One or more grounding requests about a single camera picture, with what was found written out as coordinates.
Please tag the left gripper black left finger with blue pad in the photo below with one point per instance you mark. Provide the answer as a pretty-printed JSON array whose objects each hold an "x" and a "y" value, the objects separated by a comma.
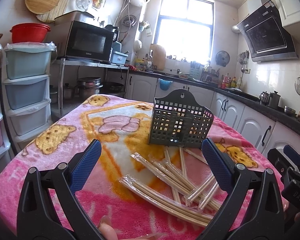
[{"x": 48, "y": 207}]

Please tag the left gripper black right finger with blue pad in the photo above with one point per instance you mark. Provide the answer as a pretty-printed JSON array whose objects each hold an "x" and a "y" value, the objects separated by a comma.
[{"x": 253, "y": 207}]

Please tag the bamboo chopstick pair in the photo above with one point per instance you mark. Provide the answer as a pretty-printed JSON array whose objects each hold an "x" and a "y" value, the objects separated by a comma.
[
  {"x": 165, "y": 204},
  {"x": 175, "y": 193},
  {"x": 205, "y": 192},
  {"x": 168, "y": 173}
]

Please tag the bamboo chopstick pair front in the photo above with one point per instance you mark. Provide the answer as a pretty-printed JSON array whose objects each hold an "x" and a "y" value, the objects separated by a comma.
[{"x": 165, "y": 204}]

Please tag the person's left hand thumb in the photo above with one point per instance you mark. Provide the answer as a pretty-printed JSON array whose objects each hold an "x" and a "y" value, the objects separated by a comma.
[{"x": 106, "y": 229}]

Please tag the steel kettle on counter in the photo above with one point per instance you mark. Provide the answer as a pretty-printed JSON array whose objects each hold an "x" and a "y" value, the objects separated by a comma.
[{"x": 274, "y": 99}]

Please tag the pink bear print blanket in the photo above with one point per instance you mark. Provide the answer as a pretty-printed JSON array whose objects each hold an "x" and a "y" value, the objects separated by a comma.
[{"x": 122, "y": 127}]

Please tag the dark green perforated utensil basket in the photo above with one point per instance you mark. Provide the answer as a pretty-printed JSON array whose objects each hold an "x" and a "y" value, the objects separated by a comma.
[{"x": 179, "y": 120}]

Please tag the stainless steel stacked pots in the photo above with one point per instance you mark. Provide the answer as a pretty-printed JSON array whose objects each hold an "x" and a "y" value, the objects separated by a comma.
[{"x": 88, "y": 86}]

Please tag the black range hood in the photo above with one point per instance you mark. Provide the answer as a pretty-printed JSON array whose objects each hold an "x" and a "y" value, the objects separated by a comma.
[{"x": 267, "y": 39}]

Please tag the pastel plastic drawer tower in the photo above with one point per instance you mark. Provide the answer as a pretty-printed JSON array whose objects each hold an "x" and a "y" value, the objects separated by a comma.
[{"x": 25, "y": 82}]

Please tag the blue hanging trash bin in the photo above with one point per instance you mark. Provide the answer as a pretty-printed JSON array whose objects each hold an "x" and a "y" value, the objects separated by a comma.
[{"x": 164, "y": 84}]

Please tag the metal shelf rack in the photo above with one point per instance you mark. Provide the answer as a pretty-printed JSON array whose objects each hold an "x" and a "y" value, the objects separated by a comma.
[{"x": 58, "y": 109}]

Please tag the blue plastic storage box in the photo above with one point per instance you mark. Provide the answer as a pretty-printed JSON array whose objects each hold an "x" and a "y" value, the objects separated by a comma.
[{"x": 118, "y": 58}]

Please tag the black microwave oven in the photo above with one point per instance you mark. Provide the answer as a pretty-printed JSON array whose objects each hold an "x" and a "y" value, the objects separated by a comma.
[{"x": 78, "y": 40}]

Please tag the red plastic basin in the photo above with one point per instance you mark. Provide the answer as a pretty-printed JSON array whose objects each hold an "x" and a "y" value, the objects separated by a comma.
[{"x": 29, "y": 32}]

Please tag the wall exhaust fan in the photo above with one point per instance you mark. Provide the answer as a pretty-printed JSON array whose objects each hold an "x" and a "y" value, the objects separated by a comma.
[{"x": 222, "y": 58}]

